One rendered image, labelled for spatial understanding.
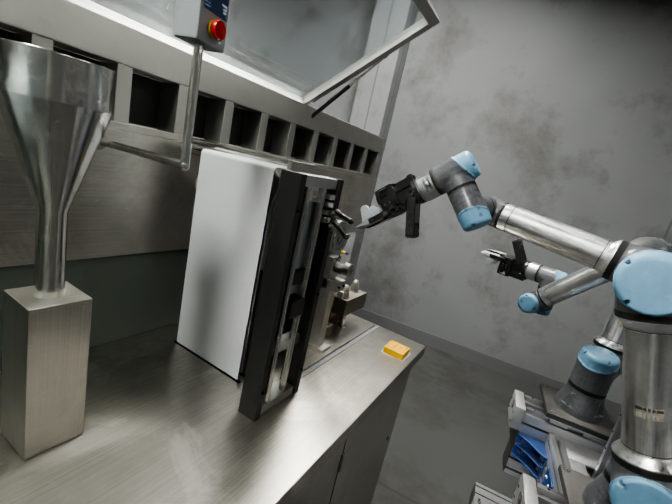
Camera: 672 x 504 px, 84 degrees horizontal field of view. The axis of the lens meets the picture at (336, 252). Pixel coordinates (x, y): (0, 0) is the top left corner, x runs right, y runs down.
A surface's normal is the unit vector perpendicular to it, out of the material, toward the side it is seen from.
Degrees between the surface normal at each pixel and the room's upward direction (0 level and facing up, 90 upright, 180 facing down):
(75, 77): 90
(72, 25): 90
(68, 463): 0
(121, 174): 90
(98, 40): 90
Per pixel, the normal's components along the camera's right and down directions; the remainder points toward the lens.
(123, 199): 0.84, 0.29
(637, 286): -0.63, -0.09
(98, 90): 0.94, 0.26
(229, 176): -0.51, 0.09
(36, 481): 0.22, -0.95
